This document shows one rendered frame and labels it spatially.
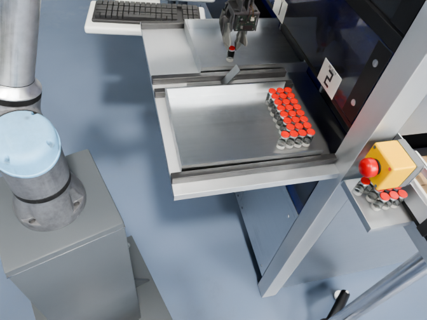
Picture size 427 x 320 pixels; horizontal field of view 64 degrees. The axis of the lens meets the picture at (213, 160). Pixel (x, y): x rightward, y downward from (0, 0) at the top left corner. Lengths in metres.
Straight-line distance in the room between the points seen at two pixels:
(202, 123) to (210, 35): 0.41
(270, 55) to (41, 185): 0.78
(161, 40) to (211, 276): 1.01
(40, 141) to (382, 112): 0.64
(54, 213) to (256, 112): 0.55
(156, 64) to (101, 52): 1.66
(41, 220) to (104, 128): 1.36
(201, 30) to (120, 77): 1.31
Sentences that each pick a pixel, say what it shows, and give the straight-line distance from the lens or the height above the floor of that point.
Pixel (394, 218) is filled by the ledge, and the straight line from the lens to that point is 0.87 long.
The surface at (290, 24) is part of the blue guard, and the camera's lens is 1.08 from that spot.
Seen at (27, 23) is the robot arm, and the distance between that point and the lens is 0.71.
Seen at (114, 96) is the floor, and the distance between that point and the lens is 2.32.
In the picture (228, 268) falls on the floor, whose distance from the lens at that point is 1.64.
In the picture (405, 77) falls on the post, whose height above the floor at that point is 1.17.
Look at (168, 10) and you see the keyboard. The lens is 1.45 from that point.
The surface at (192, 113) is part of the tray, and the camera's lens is 0.91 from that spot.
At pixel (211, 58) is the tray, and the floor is 0.88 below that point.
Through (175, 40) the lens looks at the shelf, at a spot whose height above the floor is 0.88.
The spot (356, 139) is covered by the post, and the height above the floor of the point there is 0.99.
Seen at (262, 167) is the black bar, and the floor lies 0.90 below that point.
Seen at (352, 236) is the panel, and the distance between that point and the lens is 1.27.
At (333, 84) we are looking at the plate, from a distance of 0.87.
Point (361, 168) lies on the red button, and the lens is 0.75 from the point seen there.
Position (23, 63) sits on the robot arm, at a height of 1.09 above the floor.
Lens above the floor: 1.50
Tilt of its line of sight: 50 degrees down
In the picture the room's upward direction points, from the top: 10 degrees clockwise
